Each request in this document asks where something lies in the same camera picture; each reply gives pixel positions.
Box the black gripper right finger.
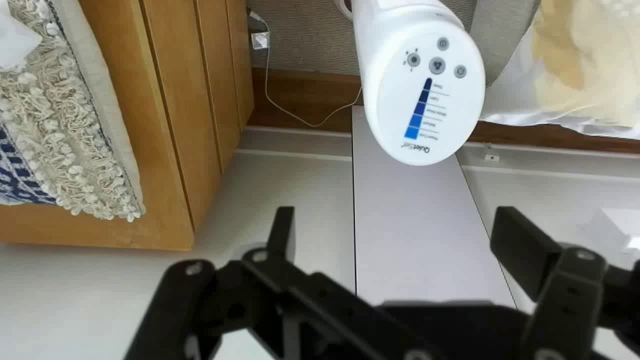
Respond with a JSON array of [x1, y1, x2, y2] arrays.
[[488, 205, 640, 360]]

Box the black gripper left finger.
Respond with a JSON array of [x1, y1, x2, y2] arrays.
[[125, 205, 436, 360]]

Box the white flat panel board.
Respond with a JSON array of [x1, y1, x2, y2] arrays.
[[351, 106, 518, 311]]

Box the light wooden dresser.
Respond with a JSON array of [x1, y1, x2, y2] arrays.
[[0, 0, 256, 254]]

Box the cream fluffy blanket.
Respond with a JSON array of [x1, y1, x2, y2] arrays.
[[531, 0, 640, 128]]

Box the clothes pile on dresser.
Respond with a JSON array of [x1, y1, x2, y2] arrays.
[[0, 0, 147, 226]]

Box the white tissue sheet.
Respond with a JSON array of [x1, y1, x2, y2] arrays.
[[0, 0, 44, 73]]

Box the thin white cable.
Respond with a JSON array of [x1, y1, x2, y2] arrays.
[[246, 8, 366, 133]]

